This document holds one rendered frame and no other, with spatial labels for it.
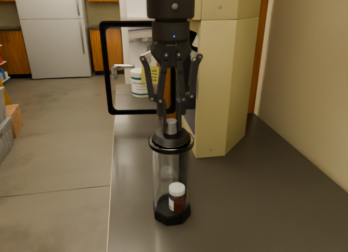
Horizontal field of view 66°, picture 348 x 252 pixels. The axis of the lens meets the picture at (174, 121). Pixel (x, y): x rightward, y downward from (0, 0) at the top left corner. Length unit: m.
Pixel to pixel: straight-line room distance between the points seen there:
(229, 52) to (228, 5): 0.14
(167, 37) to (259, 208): 0.53
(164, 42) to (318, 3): 0.68
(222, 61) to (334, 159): 0.49
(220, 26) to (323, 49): 0.38
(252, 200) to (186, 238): 0.24
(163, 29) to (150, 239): 0.48
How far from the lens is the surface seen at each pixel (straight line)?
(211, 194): 0.83
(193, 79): 0.58
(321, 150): 1.08
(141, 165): 0.96
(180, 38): 0.54
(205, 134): 0.95
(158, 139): 0.61
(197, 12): 0.84
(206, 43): 0.85
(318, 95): 1.08
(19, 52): 6.23
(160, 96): 0.58
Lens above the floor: 1.46
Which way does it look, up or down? 24 degrees down
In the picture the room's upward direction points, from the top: straight up
